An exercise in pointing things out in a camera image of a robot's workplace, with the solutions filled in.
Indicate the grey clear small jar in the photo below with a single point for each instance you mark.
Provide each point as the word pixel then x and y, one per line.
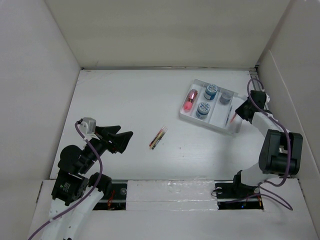
pixel 225 97

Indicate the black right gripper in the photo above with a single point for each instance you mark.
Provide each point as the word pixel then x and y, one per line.
pixel 240 111

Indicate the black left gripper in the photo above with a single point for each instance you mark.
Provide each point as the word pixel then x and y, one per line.
pixel 107 133

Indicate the black red pen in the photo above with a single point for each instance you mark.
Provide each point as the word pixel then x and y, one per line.
pixel 156 137

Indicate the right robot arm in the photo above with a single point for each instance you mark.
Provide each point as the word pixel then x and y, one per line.
pixel 253 176

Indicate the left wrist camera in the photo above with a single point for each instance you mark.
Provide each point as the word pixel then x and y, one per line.
pixel 87 125

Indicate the clear blue pen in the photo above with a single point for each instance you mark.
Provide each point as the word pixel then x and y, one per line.
pixel 229 116

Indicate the pink capped tube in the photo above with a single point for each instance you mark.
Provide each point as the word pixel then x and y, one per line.
pixel 188 104

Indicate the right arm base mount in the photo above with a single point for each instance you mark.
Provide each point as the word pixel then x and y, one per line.
pixel 231 198

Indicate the white divided tray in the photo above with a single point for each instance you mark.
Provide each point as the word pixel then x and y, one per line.
pixel 217 115

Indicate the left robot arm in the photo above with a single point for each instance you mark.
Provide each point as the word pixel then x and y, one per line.
pixel 75 195

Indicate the blue patterned lid jar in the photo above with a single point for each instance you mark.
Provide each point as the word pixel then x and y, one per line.
pixel 203 110

